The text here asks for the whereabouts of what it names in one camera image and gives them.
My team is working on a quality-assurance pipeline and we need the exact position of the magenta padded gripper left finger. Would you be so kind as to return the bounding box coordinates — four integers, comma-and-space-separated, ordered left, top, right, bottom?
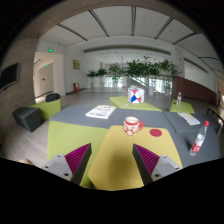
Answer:
42, 143, 92, 185

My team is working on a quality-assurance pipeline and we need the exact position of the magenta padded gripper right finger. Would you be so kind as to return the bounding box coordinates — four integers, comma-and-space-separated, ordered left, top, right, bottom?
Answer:
132, 144, 181, 185

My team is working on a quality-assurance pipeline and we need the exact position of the clear water bottle red cap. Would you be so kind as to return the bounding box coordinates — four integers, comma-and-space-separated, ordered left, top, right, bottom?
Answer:
190, 121, 209, 156

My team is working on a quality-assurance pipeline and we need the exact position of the small distant water bottle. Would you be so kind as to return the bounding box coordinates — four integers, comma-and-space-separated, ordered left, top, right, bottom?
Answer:
176, 92, 182, 106

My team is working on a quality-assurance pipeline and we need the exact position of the red round coaster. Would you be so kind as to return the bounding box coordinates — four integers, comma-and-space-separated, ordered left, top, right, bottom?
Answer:
149, 129, 162, 137

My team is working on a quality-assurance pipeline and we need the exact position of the red and white mug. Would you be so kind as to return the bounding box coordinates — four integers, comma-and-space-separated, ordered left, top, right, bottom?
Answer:
123, 117, 144, 136

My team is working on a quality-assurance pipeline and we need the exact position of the open magazine on table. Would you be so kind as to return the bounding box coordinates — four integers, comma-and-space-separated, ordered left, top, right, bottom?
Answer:
86, 105, 116, 119

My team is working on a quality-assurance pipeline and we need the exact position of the green cube seat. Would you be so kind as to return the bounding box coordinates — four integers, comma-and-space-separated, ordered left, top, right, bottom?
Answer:
32, 99, 61, 121

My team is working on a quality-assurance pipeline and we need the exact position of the yellow booklet on table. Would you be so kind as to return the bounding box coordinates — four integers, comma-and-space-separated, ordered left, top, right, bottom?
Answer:
179, 112, 200, 125

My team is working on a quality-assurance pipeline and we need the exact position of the dark grey cube ottoman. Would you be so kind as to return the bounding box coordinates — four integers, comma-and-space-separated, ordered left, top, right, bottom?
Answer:
13, 107, 41, 132

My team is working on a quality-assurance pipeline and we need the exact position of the black bag on seat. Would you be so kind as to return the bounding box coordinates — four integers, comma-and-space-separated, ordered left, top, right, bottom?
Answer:
45, 93, 60, 102

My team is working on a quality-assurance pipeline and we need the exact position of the white red blue patterned box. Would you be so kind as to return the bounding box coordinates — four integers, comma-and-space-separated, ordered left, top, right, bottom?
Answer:
127, 85, 145, 104

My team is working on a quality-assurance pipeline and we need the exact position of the red fire extinguisher box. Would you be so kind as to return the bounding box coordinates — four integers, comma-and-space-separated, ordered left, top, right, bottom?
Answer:
73, 83, 79, 93

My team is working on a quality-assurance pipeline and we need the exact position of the potted plant far left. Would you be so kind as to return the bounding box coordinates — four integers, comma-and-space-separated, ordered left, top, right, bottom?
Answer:
87, 69, 98, 89

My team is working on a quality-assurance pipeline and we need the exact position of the large potted plants group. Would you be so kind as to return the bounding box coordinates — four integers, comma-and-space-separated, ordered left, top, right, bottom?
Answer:
97, 56, 178, 92

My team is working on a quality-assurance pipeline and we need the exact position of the framed picture on wall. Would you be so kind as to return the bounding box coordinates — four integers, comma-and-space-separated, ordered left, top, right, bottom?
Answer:
73, 60, 80, 70

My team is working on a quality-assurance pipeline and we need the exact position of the wall mounted black screen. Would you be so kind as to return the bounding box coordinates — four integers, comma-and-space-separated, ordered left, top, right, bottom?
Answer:
0, 63, 20, 91

